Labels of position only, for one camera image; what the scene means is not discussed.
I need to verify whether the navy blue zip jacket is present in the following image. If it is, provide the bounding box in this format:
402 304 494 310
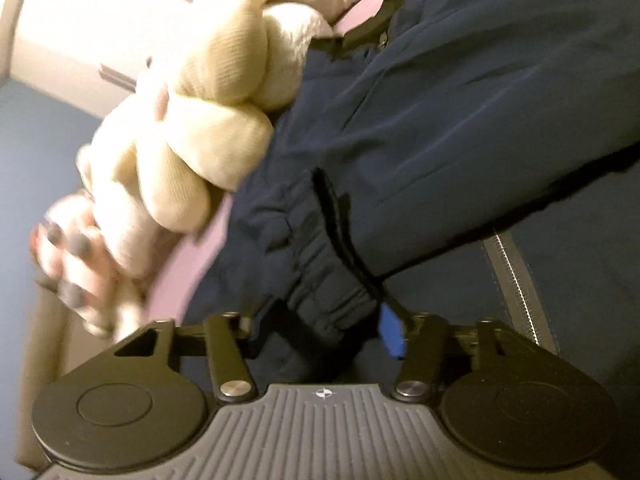
184 0 639 411

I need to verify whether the pink bed blanket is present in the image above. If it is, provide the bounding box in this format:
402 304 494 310
145 0 383 322

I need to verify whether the pink white plush toy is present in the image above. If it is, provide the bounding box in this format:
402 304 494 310
29 0 360 340

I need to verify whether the cream plush toy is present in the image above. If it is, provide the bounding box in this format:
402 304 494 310
78 0 344 244

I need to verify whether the white wardrobe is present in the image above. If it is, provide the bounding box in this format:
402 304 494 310
0 0 281 122

